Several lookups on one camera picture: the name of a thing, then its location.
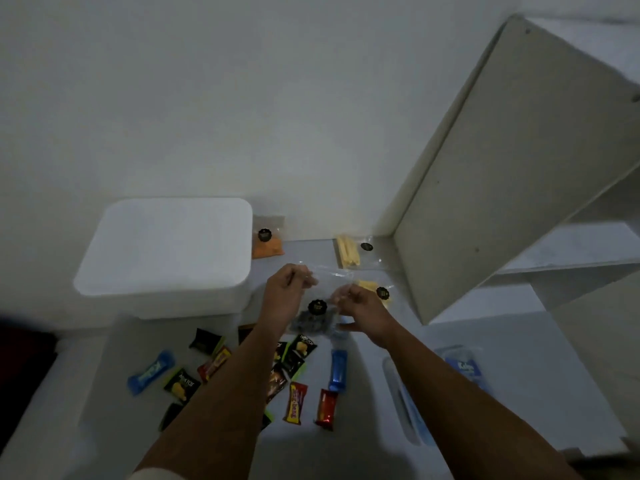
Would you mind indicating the person's left hand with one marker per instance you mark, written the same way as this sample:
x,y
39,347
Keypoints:
x,y
287,294

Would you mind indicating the person's right hand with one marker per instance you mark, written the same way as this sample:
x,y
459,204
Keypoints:
x,y
365,309

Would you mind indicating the bag of yellow sticks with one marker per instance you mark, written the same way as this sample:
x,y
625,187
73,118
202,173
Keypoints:
x,y
370,286
347,252

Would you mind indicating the clear bag of dark snacks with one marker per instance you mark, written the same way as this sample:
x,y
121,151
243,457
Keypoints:
x,y
312,322

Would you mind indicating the clear bag of orange snacks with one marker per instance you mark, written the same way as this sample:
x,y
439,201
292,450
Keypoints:
x,y
267,249

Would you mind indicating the long blue candy bar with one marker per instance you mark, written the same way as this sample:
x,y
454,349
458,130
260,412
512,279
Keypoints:
x,y
338,369

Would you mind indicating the clear plastic container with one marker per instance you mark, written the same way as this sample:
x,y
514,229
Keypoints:
x,y
450,352
395,389

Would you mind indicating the red yellow candy bar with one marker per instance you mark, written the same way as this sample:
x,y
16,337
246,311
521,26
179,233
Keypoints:
x,y
296,402
215,363

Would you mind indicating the orange red candy bar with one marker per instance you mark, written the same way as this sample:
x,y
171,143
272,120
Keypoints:
x,y
326,408

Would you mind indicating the white lidded storage box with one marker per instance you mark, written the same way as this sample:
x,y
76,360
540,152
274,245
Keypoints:
x,y
165,244

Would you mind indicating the cluster of dark candy packets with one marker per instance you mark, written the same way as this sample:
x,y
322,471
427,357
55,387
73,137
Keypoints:
x,y
181,387

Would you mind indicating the blue twist-end candy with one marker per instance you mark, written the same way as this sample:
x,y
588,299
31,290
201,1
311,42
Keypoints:
x,y
150,372

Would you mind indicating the person's right forearm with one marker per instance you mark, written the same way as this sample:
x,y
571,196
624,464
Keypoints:
x,y
465,414

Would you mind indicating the person's left forearm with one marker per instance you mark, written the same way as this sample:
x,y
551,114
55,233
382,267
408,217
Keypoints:
x,y
220,404

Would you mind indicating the person's white shirt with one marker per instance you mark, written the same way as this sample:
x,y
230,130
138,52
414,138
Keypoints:
x,y
155,475

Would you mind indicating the white shelf cabinet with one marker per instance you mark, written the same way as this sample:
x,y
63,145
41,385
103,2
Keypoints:
x,y
500,169

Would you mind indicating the dark red blanket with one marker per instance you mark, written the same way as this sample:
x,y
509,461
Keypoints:
x,y
20,374

